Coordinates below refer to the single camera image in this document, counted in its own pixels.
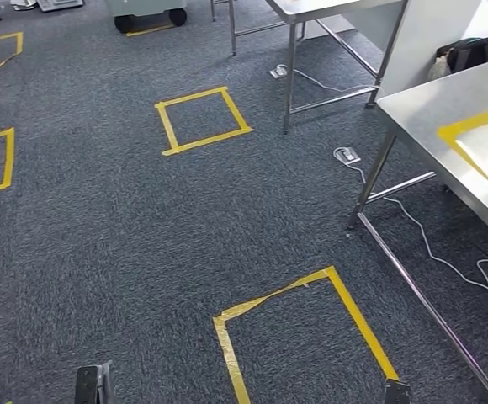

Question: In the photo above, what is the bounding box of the white wheeled mobile cart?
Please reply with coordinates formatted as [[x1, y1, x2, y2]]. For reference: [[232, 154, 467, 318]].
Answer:
[[107, 0, 188, 35]]

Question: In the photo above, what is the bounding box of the black backpack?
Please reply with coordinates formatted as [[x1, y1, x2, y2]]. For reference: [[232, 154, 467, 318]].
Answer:
[[427, 35, 488, 83]]

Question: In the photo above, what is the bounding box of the yellow floor tape strip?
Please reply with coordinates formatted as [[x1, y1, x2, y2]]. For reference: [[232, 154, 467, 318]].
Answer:
[[125, 23, 175, 39]]

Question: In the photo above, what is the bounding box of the small yellow tape outline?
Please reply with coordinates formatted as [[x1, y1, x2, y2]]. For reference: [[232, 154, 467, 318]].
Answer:
[[437, 102, 488, 205]]

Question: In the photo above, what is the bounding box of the white top steel table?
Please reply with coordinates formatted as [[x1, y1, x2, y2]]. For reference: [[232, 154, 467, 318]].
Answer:
[[210, 0, 485, 136]]

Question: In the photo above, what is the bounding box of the steel top workbench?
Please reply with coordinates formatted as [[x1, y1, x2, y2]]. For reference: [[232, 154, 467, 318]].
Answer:
[[347, 54, 488, 404]]

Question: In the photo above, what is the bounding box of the grey flat device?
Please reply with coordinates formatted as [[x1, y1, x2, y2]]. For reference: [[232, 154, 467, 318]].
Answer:
[[36, 0, 85, 13]]

